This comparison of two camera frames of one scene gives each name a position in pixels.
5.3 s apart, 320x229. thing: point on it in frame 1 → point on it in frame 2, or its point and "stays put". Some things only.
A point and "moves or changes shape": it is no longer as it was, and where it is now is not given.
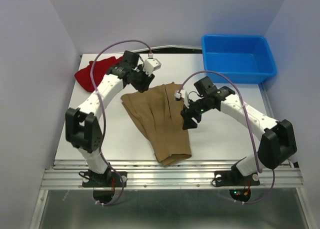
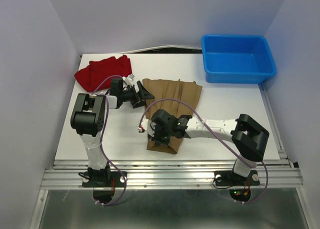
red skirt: [99, 69] stays put
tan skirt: [158, 115] moves or changes shape
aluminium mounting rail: [170, 174] stays put
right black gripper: [187, 114] → [156, 140]
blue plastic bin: [244, 59] stays put
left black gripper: [144, 86] → [137, 102]
